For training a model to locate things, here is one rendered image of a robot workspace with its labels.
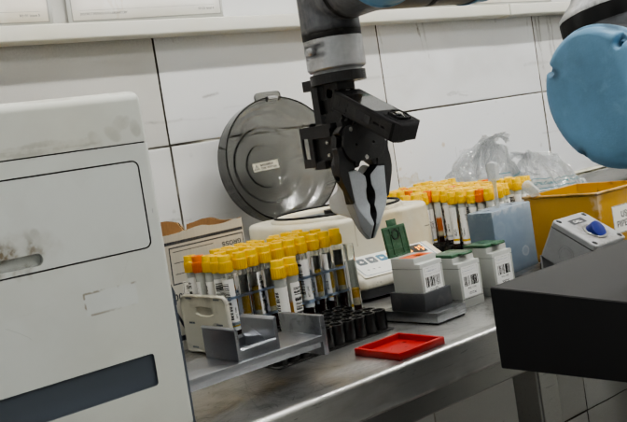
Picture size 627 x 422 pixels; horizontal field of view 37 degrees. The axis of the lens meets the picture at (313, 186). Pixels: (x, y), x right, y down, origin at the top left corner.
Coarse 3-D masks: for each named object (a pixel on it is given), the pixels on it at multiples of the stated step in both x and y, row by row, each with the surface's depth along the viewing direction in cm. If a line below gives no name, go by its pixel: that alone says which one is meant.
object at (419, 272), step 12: (420, 252) 114; (432, 252) 112; (396, 264) 112; (408, 264) 110; (420, 264) 109; (432, 264) 110; (396, 276) 112; (408, 276) 110; (420, 276) 109; (432, 276) 110; (396, 288) 112; (408, 288) 111; (420, 288) 109; (432, 288) 110
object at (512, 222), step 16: (496, 208) 128; (512, 208) 128; (528, 208) 131; (480, 224) 126; (496, 224) 125; (512, 224) 128; (528, 224) 131; (480, 240) 126; (512, 240) 128; (528, 240) 131; (512, 256) 127; (528, 256) 130; (528, 272) 127
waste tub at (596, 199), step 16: (544, 192) 142; (560, 192) 144; (576, 192) 146; (592, 192) 129; (608, 192) 130; (624, 192) 133; (544, 208) 136; (560, 208) 134; (576, 208) 132; (592, 208) 129; (608, 208) 130; (624, 208) 132; (544, 224) 137; (608, 224) 130; (624, 224) 132; (544, 240) 137
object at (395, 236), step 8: (392, 224) 114; (400, 224) 114; (384, 232) 112; (392, 232) 113; (400, 232) 114; (384, 240) 112; (392, 240) 113; (400, 240) 114; (408, 240) 115; (392, 248) 113; (400, 248) 114; (408, 248) 115; (392, 256) 112
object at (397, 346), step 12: (396, 336) 102; (408, 336) 101; (420, 336) 100; (432, 336) 99; (360, 348) 98; (372, 348) 100; (384, 348) 99; (396, 348) 98; (408, 348) 97; (420, 348) 95
